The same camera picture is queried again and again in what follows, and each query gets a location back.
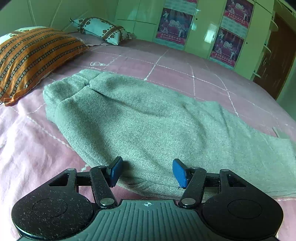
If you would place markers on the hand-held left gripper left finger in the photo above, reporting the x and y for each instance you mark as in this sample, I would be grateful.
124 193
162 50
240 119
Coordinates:
116 172

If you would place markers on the pink checked bed sheet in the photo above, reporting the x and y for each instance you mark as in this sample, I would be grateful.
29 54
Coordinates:
185 74

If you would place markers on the white patterned pillow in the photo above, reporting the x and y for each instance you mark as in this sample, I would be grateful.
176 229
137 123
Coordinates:
101 29

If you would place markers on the purple calendar poster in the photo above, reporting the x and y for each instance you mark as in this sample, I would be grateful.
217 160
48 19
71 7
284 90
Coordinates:
227 47
180 1
239 11
174 26

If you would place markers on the brown wooden door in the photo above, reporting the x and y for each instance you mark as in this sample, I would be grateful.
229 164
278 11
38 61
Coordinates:
281 55

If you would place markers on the white corner shelves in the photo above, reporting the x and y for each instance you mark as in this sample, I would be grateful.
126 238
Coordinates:
269 27

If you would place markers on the pink flat pillow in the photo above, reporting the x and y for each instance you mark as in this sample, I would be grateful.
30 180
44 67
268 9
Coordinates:
89 39

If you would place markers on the grey pants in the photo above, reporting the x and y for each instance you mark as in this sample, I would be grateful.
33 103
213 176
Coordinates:
143 129

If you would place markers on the orange striped pillow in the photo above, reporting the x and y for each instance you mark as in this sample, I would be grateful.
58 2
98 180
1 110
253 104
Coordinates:
30 58

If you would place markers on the white bed headboard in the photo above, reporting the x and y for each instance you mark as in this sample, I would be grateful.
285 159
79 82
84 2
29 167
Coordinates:
41 14

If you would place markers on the white glossy wardrobe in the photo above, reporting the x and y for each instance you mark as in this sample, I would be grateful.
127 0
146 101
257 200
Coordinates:
205 23

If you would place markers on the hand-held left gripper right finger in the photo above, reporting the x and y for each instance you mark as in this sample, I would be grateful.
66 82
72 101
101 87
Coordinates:
180 173

